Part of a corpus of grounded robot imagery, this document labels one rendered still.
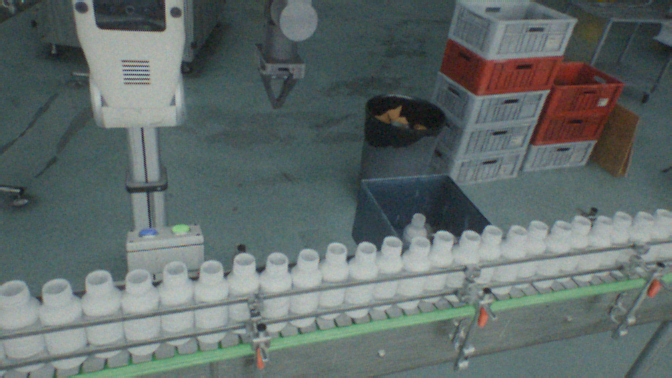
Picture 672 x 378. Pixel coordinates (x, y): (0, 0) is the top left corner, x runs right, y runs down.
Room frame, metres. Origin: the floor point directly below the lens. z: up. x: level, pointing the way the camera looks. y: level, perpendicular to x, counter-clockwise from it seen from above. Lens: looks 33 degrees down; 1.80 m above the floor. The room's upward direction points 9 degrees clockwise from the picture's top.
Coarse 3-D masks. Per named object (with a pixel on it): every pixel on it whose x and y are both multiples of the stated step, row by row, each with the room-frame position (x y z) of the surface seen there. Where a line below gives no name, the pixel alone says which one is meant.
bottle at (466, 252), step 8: (464, 232) 0.87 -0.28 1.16; (472, 232) 0.88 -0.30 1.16; (464, 240) 0.85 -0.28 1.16; (472, 240) 0.87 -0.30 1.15; (456, 248) 0.86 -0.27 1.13; (464, 248) 0.84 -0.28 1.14; (472, 248) 0.84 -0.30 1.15; (456, 256) 0.84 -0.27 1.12; (464, 256) 0.84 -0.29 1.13; (472, 256) 0.84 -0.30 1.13; (456, 264) 0.84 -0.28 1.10; (464, 264) 0.83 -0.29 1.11; (448, 280) 0.84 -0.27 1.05; (456, 280) 0.83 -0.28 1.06; (448, 288) 0.84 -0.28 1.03; (456, 288) 0.83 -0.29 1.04; (448, 296) 0.83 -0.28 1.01
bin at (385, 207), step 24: (360, 192) 1.34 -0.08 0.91; (384, 192) 1.38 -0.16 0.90; (408, 192) 1.42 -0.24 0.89; (432, 192) 1.45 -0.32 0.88; (456, 192) 1.40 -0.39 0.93; (360, 216) 1.31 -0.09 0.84; (384, 216) 1.18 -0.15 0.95; (408, 216) 1.42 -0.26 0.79; (432, 216) 1.46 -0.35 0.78; (456, 216) 1.37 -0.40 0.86; (480, 216) 1.27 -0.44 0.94; (360, 240) 1.28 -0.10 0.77
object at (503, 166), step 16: (432, 160) 3.12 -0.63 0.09; (448, 160) 2.99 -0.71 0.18; (464, 160) 2.95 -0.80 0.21; (480, 160) 3.03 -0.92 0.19; (496, 160) 3.39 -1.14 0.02; (512, 160) 3.17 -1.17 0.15; (464, 176) 2.99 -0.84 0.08; (480, 176) 3.05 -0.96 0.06; (496, 176) 3.12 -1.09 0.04; (512, 176) 3.19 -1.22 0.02
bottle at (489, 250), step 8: (488, 232) 0.91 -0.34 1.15; (496, 232) 0.90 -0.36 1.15; (480, 240) 0.89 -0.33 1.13; (488, 240) 0.87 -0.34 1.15; (496, 240) 0.87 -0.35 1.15; (480, 248) 0.88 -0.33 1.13; (488, 248) 0.87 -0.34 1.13; (496, 248) 0.88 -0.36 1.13; (480, 256) 0.87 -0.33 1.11; (488, 256) 0.86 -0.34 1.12; (496, 256) 0.87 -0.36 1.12; (488, 272) 0.86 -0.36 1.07; (480, 280) 0.86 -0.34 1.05; (488, 280) 0.87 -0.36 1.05
